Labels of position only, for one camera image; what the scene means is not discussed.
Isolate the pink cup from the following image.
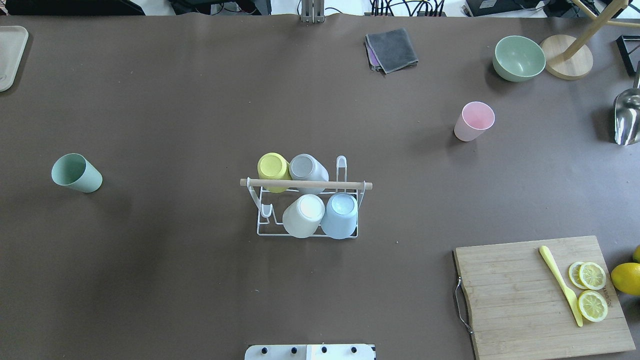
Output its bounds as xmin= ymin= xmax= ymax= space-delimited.
xmin=454 ymin=101 xmax=496 ymax=142

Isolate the mint green cup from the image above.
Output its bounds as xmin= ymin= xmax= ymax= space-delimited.
xmin=51 ymin=153 xmax=103 ymax=193

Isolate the grey cup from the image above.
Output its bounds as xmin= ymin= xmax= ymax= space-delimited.
xmin=289 ymin=153 xmax=329 ymax=182

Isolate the white cup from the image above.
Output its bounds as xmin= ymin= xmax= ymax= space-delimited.
xmin=282 ymin=194 xmax=325 ymax=239

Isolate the light blue cup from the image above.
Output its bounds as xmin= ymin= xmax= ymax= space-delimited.
xmin=320 ymin=193 xmax=358 ymax=240

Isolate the yellow cup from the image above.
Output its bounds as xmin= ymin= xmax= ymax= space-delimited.
xmin=257 ymin=152 xmax=292 ymax=181

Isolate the purple folded cloth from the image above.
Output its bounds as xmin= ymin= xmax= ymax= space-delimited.
xmin=365 ymin=43 xmax=382 ymax=71

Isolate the grey folded cloth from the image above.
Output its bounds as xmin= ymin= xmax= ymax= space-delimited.
xmin=365 ymin=27 xmax=419 ymax=75

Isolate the green bowl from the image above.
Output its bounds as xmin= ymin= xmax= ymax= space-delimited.
xmin=493 ymin=35 xmax=547 ymax=82

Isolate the wooden cutting board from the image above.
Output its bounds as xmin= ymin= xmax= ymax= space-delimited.
xmin=454 ymin=235 xmax=636 ymax=360

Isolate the lemon slice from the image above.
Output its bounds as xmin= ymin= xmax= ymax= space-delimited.
xmin=578 ymin=262 xmax=607 ymax=291
xmin=567 ymin=261 xmax=588 ymax=290
xmin=578 ymin=290 xmax=609 ymax=322

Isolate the wooden banana stand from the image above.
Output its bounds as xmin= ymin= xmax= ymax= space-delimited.
xmin=540 ymin=0 xmax=639 ymax=80

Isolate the yellow plastic knife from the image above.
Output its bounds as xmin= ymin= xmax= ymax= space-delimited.
xmin=538 ymin=245 xmax=584 ymax=327

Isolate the metal scoop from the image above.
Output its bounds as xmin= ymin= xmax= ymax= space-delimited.
xmin=614 ymin=69 xmax=640 ymax=146

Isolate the whole yellow lemon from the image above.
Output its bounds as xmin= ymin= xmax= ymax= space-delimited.
xmin=610 ymin=262 xmax=640 ymax=297

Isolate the cream plastic tray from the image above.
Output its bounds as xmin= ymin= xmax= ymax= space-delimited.
xmin=0 ymin=25 xmax=29 ymax=92

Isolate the white wire cup rack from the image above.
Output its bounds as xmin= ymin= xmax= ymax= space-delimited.
xmin=240 ymin=152 xmax=373 ymax=240

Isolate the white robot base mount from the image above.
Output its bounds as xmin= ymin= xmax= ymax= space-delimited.
xmin=244 ymin=343 xmax=377 ymax=360

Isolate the black stand frame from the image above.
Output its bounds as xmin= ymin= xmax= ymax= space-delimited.
xmin=615 ymin=34 xmax=640 ymax=76

